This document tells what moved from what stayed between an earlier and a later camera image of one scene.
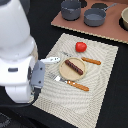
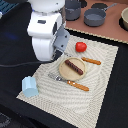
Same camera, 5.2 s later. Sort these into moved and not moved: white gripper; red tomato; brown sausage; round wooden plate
Moved: white gripper
Not moved: round wooden plate; brown sausage; red tomato
